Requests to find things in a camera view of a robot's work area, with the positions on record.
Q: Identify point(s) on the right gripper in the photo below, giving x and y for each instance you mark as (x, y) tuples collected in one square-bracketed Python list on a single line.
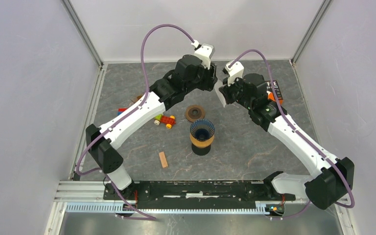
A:
[(225, 90)]

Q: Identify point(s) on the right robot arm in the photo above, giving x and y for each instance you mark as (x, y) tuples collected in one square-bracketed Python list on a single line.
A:
[(329, 179)]

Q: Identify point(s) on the small wooden block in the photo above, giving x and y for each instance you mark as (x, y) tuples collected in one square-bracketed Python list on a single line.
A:
[(163, 160)]

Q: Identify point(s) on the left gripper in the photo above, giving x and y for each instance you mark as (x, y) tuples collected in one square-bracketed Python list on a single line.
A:
[(210, 77)]

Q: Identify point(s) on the orange black coffee filter box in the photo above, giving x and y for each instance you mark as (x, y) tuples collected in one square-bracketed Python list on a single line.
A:
[(277, 91)]

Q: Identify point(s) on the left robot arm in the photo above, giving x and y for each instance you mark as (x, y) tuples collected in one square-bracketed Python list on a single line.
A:
[(191, 72)]

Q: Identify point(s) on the blue red toy brick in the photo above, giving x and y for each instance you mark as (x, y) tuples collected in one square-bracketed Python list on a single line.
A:
[(120, 111)]

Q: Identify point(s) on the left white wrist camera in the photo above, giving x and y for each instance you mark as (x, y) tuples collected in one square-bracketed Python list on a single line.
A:
[(204, 52)]

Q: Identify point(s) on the colourful toy brick car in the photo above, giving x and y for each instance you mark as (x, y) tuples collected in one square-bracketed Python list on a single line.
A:
[(167, 121)]

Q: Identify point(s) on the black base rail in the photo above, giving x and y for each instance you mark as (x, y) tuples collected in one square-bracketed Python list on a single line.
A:
[(238, 194)]

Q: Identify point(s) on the blue ribbed plastic dripper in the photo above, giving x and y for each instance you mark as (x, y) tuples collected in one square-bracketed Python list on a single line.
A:
[(202, 129)]

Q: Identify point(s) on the light wooden ring holder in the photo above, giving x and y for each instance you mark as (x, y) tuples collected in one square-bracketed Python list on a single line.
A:
[(201, 144)]

